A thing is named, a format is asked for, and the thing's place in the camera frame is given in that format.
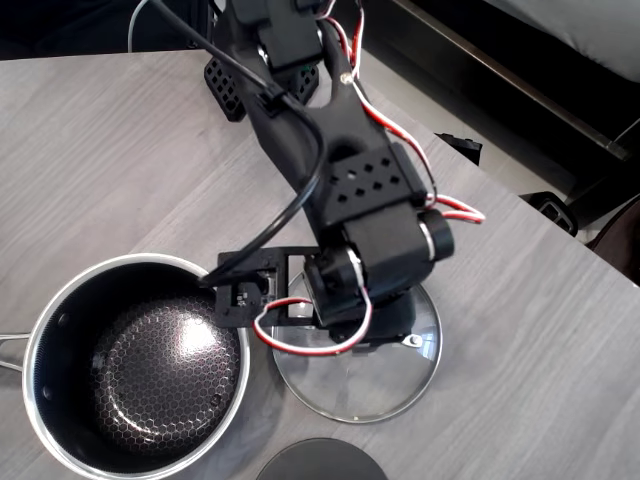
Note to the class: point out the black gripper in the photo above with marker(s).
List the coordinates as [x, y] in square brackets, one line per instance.
[395, 325]

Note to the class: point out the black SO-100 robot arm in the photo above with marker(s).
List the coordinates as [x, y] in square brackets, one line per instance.
[350, 130]

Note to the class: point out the black perforated arm base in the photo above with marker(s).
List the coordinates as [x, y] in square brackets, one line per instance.
[225, 95]

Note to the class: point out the black metal pot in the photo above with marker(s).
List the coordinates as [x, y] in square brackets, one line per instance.
[135, 370]

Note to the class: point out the dark grey round disc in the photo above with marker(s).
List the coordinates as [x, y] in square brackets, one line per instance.
[322, 462]

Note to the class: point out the black table clamp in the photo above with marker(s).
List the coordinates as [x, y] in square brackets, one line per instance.
[552, 210]
[460, 147]

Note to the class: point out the dark brown round object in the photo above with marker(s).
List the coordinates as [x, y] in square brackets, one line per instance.
[620, 240]

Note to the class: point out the white cushion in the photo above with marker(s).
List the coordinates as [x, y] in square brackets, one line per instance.
[590, 30]

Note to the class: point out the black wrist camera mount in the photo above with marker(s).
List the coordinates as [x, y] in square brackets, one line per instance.
[240, 305]

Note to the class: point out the dark bench frame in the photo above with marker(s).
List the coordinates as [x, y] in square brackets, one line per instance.
[500, 70]

